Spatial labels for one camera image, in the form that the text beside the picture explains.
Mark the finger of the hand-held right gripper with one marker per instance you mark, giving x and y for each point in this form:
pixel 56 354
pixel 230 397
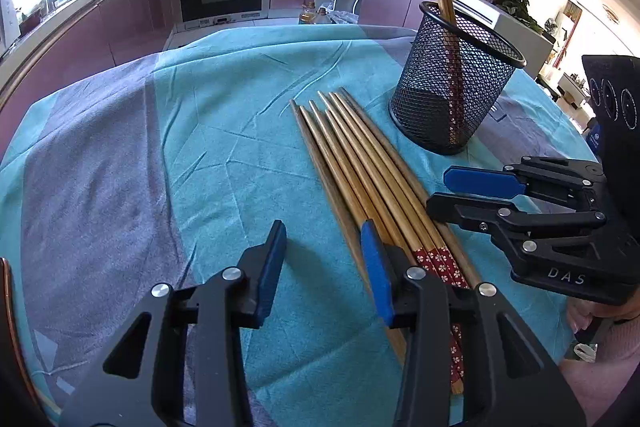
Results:
pixel 480 182
pixel 460 212

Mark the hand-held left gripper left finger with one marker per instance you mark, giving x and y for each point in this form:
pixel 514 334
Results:
pixel 270 267

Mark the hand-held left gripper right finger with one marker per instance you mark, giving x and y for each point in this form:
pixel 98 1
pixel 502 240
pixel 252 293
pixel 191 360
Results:
pixel 372 267

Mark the bunch of wooden chopsticks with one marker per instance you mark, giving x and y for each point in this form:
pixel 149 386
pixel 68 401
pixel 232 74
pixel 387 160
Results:
pixel 350 167

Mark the person's right forearm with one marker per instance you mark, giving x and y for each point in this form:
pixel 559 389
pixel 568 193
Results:
pixel 622 342

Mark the person's right hand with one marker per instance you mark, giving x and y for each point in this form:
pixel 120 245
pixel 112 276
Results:
pixel 580 314

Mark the white cabinet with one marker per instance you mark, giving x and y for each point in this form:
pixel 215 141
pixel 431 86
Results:
pixel 520 39

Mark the teal and grey tablecloth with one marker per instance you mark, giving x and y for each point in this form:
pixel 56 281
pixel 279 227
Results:
pixel 200 107

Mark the green potted plant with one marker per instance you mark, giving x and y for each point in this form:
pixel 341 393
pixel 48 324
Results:
pixel 515 7

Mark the pink garment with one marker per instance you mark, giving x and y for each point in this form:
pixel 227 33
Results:
pixel 610 392

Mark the pink kitchen cabinets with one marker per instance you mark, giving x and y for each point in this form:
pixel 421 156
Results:
pixel 125 12

